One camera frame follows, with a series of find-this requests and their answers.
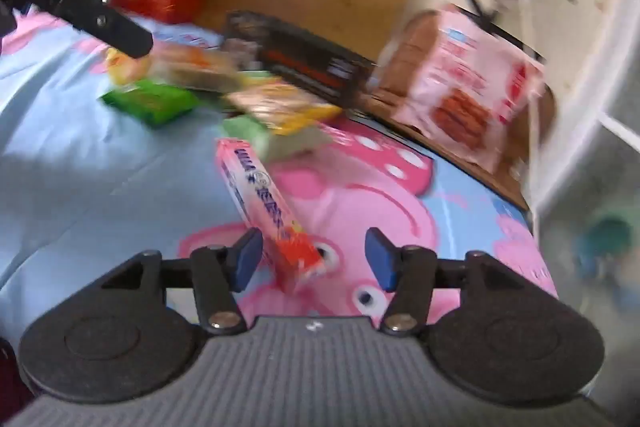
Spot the pink candy stick box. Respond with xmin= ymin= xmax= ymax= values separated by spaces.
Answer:
xmin=216 ymin=138 xmax=326 ymax=294

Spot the pale green snack packet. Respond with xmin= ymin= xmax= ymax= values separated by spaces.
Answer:
xmin=221 ymin=115 xmax=331 ymax=162

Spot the bright green snack packet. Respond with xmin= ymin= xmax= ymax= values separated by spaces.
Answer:
xmin=101 ymin=79 xmax=198 ymax=128

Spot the Peppa Pig bed sheet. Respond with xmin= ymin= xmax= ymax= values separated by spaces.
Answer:
xmin=1 ymin=13 xmax=554 ymax=343

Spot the yellow orange snack packet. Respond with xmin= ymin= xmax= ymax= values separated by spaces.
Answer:
xmin=224 ymin=81 xmax=343 ymax=135

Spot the clear wrapped bread snack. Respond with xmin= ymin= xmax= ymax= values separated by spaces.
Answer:
xmin=105 ymin=42 xmax=242 ymax=93

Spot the pink twisted snack bag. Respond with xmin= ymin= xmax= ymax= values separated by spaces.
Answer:
xmin=393 ymin=5 xmax=544 ymax=172

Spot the brown cushioned chair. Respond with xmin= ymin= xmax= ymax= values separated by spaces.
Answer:
xmin=362 ymin=4 xmax=556 ymax=208

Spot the black sheep print box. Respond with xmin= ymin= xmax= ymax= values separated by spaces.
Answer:
xmin=221 ymin=11 xmax=374 ymax=108

